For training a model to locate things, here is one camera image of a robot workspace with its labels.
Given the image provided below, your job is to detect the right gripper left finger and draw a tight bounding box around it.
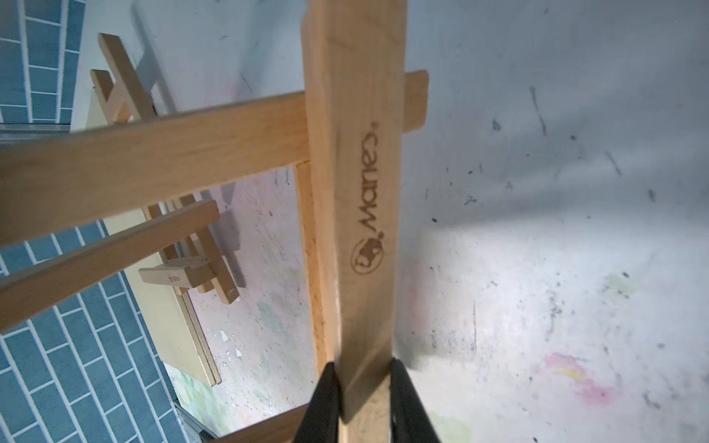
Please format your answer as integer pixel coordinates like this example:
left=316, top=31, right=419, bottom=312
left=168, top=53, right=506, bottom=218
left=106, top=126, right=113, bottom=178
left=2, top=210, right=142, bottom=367
left=293, top=362, right=341, bottom=443

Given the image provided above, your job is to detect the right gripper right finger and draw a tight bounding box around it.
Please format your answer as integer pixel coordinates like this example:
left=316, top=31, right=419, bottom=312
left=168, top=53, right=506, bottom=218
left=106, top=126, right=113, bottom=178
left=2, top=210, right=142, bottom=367
left=390, top=358, right=441, bottom=443

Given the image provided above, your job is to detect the wooden canvas board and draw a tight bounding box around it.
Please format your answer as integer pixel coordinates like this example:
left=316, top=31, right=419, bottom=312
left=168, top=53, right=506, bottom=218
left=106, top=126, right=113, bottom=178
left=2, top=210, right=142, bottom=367
left=85, top=99, right=223, bottom=388

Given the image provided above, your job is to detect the wooden easel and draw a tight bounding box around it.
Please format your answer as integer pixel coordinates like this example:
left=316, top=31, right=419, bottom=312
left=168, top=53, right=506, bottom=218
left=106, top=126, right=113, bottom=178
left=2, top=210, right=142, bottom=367
left=1, top=1, right=428, bottom=442
left=90, top=33, right=239, bottom=305

